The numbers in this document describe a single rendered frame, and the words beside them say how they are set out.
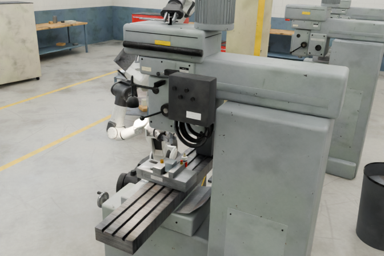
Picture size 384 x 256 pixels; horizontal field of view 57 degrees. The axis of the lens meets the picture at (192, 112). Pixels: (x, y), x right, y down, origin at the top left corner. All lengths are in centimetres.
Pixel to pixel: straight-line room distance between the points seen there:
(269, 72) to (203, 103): 35
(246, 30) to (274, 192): 217
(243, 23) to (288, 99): 202
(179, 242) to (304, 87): 117
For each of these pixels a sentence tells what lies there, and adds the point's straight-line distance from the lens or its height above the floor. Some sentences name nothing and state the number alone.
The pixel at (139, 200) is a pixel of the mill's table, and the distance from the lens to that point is 211.
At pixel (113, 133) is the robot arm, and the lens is 240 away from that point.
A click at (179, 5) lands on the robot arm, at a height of 199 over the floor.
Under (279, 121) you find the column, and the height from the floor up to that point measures 155.
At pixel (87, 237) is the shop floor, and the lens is 340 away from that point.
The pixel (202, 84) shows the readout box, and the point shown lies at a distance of 150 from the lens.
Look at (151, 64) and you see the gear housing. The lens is 190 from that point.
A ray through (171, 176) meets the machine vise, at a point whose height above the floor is 102.
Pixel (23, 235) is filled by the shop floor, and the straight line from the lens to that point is 358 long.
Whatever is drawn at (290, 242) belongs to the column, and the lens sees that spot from 186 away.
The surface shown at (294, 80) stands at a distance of 165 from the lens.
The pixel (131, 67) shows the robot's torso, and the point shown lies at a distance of 241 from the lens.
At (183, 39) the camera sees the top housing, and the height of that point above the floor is 184.
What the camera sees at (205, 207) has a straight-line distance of 224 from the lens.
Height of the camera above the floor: 211
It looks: 20 degrees down
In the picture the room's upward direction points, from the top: 2 degrees clockwise
